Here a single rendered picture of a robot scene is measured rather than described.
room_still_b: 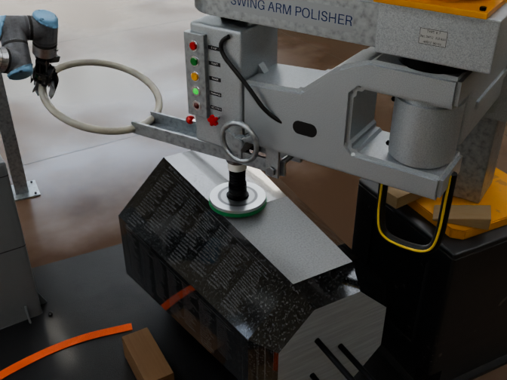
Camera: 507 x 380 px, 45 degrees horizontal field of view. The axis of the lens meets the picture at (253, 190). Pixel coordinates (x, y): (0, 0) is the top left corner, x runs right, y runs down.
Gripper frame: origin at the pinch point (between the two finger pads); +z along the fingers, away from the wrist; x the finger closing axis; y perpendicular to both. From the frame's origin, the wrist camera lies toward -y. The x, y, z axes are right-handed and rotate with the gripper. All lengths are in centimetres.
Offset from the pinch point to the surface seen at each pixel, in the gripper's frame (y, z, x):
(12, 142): -78, 101, -44
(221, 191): 33, -1, 78
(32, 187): -80, 136, -32
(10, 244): 28, 64, -4
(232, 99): 40, -47, 73
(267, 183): 18, 2, 96
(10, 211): 24, 48, -5
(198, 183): 21, 9, 69
